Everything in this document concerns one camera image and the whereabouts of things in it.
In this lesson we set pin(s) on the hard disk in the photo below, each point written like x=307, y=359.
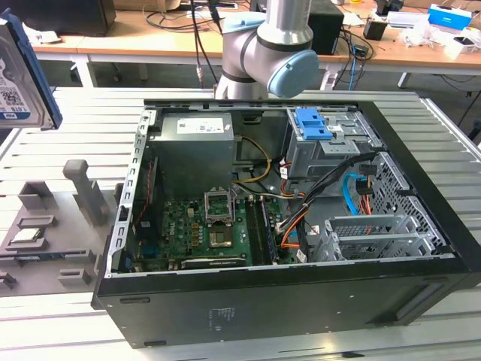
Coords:
x=15, y=75

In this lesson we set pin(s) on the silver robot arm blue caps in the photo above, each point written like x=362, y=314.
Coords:
x=285, y=22

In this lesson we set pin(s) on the metal disk bay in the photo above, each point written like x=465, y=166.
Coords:
x=376, y=248

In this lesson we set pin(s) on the grey power supply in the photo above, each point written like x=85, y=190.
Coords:
x=195, y=158

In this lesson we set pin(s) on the black RAM slot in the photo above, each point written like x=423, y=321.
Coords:
x=257, y=233

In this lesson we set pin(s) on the installed RAM stick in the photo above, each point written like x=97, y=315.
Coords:
x=270, y=233

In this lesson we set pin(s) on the CPU socket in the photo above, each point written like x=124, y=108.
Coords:
x=221, y=238

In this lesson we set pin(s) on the grey drive cage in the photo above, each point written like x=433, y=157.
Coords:
x=308, y=158

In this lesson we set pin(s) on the green motherboard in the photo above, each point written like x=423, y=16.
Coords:
x=180, y=225

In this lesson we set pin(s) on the black graphics card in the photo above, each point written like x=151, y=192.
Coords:
x=212, y=263

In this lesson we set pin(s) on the blue drive latch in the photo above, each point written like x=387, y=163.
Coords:
x=310, y=126

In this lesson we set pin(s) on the black PC case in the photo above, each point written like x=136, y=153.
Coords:
x=263, y=312

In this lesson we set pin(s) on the wooden desk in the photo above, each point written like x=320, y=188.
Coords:
x=169, y=43

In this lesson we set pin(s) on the black speaker box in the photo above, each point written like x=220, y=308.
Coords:
x=328, y=30

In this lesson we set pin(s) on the small black box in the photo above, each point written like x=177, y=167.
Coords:
x=375, y=30

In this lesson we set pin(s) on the grey parts rack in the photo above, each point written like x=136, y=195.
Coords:
x=49, y=270

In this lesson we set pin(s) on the RAM stick on rack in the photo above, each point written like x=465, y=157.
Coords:
x=41, y=258

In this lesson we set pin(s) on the silver CPU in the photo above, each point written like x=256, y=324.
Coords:
x=28, y=235

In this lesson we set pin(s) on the long white box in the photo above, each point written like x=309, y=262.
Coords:
x=407, y=19

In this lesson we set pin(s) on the large black computer tower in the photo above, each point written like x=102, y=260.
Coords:
x=67, y=17

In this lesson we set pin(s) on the white paper scraps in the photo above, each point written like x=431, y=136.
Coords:
x=43, y=35

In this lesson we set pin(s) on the blue cardboard box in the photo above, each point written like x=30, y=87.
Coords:
x=449, y=15

